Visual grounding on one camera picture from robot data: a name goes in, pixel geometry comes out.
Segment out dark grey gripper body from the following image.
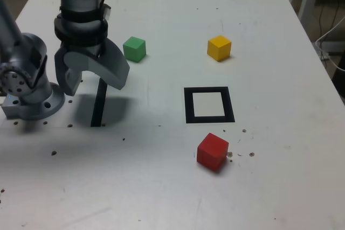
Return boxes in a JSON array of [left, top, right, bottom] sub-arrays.
[[60, 38, 108, 57]]

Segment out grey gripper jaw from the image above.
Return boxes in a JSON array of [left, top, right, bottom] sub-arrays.
[[54, 46, 83, 96], [64, 38, 130, 90]]

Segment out green cube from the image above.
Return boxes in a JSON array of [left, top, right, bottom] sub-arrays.
[[122, 36, 147, 63]]

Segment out yellow cube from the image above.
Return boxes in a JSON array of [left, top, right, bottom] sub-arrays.
[[206, 35, 232, 62]]

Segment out red cube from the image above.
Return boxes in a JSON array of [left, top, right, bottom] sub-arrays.
[[196, 133, 230, 172]]

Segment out black tape square outline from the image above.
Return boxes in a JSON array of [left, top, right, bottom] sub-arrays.
[[183, 86, 236, 124]]

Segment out black tape strip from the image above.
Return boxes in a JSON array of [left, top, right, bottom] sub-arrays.
[[90, 78, 108, 128]]

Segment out thin black cable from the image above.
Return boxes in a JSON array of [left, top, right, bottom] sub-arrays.
[[319, 3, 341, 39]]

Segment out white cable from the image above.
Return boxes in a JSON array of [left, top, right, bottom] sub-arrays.
[[315, 16, 345, 72]]

